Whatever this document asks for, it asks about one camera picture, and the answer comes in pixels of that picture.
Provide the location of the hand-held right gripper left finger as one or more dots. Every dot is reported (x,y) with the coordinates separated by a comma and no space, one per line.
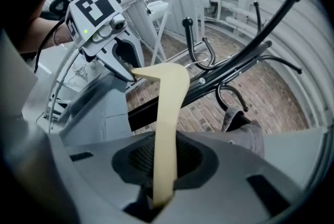
(26,178)

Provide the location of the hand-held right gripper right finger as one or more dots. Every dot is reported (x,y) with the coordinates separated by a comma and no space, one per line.
(235,178)

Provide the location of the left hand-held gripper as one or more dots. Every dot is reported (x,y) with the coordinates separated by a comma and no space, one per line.
(91,16)

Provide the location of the person's left forearm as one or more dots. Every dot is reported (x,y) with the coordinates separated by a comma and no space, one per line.
(44,35)

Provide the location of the grey baseball cap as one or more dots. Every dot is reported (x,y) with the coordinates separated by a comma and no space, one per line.
(248,131)

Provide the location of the black coat rack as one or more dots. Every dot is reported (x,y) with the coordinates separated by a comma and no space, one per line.
(235,62)

